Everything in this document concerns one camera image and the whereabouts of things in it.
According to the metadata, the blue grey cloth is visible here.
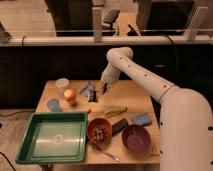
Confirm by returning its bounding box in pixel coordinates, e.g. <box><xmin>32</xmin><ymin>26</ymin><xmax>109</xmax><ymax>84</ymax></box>
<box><xmin>79</xmin><ymin>82</ymin><xmax>95</xmax><ymax>96</ymax></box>

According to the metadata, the black brush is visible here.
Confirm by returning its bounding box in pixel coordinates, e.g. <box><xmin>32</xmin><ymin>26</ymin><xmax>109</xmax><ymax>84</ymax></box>
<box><xmin>88</xmin><ymin>90</ymin><xmax>98</xmax><ymax>102</ymax></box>

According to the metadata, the green plastic tray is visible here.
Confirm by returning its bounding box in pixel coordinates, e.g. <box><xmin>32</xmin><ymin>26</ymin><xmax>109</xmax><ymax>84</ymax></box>
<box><xmin>16</xmin><ymin>112</ymin><xmax>87</xmax><ymax>165</ymax></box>

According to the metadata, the metal spoon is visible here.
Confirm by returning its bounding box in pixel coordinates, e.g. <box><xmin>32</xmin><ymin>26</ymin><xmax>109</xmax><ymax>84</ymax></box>
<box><xmin>93</xmin><ymin>144</ymin><xmax>120</xmax><ymax>162</ymax></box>

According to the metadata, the wooden table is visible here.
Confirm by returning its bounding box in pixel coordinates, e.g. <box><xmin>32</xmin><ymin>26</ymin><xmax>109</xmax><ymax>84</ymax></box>
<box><xmin>36</xmin><ymin>80</ymin><xmax>160</xmax><ymax>165</ymax></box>

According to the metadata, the white horizontal rail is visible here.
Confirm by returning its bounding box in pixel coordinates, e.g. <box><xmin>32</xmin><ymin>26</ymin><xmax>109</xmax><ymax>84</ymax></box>
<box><xmin>0</xmin><ymin>35</ymin><xmax>213</xmax><ymax>47</ymax></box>

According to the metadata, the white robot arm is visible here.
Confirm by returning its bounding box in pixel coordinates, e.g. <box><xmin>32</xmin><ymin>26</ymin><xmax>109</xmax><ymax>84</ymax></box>
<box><xmin>101</xmin><ymin>47</ymin><xmax>213</xmax><ymax>171</ymax></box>

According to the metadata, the blue sponge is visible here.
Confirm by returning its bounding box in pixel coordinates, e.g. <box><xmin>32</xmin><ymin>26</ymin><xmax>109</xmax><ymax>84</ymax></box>
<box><xmin>132</xmin><ymin>113</ymin><xmax>152</xmax><ymax>126</ymax></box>

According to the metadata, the black office chair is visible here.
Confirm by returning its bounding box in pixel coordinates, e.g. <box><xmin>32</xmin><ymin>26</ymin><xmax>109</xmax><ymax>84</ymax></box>
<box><xmin>102</xmin><ymin>9</ymin><xmax>120</xmax><ymax>36</ymax></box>

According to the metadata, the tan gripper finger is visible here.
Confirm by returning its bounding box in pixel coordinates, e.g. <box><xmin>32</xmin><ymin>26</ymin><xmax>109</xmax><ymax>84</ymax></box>
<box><xmin>99</xmin><ymin>80</ymin><xmax>103</xmax><ymax>92</ymax></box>
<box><xmin>103</xmin><ymin>83</ymin><xmax>109</xmax><ymax>93</ymax></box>

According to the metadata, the orange apple toy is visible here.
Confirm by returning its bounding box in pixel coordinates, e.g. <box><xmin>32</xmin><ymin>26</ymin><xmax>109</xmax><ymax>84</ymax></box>
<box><xmin>64</xmin><ymin>89</ymin><xmax>76</xmax><ymax>102</ymax></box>

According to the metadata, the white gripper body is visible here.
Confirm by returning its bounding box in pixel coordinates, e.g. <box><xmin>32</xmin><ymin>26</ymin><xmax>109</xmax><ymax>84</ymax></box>
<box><xmin>101</xmin><ymin>70</ymin><xmax>117</xmax><ymax>84</ymax></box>

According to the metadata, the black rectangular block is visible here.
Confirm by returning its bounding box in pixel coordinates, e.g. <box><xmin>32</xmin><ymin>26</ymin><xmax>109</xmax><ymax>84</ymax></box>
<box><xmin>112</xmin><ymin>118</ymin><xmax>128</xmax><ymax>136</ymax></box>

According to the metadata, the purple bowl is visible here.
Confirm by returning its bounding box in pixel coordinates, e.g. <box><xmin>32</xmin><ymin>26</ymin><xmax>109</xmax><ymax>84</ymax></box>
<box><xmin>122</xmin><ymin>125</ymin><xmax>151</xmax><ymax>155</ymax></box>

